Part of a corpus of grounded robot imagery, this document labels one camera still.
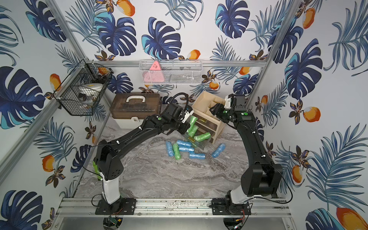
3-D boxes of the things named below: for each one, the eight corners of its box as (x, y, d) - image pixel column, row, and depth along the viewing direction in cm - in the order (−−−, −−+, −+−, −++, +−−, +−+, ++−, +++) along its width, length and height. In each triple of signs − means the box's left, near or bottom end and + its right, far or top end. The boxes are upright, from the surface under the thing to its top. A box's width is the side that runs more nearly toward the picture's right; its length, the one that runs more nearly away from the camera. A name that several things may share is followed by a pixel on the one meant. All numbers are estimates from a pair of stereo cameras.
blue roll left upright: (168, 157, 94) (168, 155, 92) (165, 143, 101) (165, 141, 99) (174, 155, 95) (174, 153, 93) (171, 142, 102) (170, 140, 99)
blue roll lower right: (189, 159, 93) (189, 157, 91) (189, 155, 95) (189, 153, 92) (205, 159, 93) (205, 157, 91) (204, 155, 95) (205, 153, 92)
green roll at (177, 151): (176, 160, 92) (175, 159, 90) (171, 146, 99) (171, 144, 97) (182, 159, 93) (182, 157, 91) (177, 144, 100) (177, 142, 98)
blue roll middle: (178, 150, 97) (178, 148, 94) (179, 146, 99) (178, 143, 96) (194, 152, 96) (194, 150, 94) (194, 147, 98) (194, 145, 96)
